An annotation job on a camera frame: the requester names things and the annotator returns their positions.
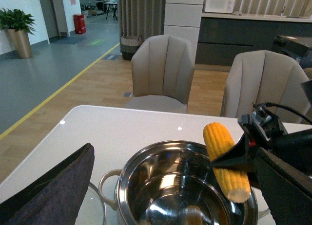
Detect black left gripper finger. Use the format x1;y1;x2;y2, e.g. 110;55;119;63
0;143;95;225

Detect glass pot lid with knob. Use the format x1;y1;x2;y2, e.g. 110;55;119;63
75;182;106;225

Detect dark kitchen counter cabinet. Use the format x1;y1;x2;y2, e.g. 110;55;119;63
195;14;312;66

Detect red fire extinguisher box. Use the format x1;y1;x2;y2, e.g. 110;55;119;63
73;14;86;34

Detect beige upholstered chair right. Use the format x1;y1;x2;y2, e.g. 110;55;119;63
220;50;312;118

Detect beige upholstered chair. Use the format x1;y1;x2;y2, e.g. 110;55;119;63
220;50;312;118
124;35;195;113

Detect gold plant pot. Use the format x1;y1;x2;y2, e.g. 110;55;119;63
6;29;33;58

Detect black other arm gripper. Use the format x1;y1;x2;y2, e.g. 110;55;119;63
211;107;312;225

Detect woven basket with handles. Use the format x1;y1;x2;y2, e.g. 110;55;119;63
120;32;144;60

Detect green potted plant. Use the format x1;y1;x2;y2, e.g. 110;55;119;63
0;8;36;35

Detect chrome kitchen faucet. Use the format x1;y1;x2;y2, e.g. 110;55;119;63
279;0;297;17

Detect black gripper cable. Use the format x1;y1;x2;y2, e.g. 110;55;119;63
252;102;312;125

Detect white microwave oven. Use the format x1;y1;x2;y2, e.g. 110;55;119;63
203;0;235;14

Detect yellow corn cob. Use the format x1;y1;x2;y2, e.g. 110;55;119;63
203;122;251;203

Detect distant black table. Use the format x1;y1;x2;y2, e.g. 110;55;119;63
103;2;118;20

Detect beige upholstered chair left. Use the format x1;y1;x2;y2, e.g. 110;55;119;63
124;35;195;113

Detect black appliance at right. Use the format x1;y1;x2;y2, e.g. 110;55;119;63
271;35;312;69

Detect pale green electric cooking pot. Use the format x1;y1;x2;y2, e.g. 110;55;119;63
98;140;270;225

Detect white panelled pillar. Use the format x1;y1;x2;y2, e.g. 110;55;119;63
164;0;204;58

